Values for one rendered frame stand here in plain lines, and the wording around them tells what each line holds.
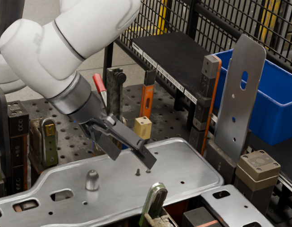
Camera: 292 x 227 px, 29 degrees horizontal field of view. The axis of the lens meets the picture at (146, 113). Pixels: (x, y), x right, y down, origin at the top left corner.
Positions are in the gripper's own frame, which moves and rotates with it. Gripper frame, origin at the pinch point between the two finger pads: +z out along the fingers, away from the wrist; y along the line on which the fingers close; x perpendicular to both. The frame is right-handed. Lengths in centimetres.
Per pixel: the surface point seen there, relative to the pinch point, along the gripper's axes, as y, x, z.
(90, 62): 235, -110, 90
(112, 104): 13.1, -10.7, -5.0
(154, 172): 4.1, -3.0, 11.3
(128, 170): 8.0, 0.1, 7.2
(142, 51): 49, -47, 13
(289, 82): -3, -49, 28
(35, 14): 316, -137, 64
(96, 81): 21.8, -15.5, -8.1
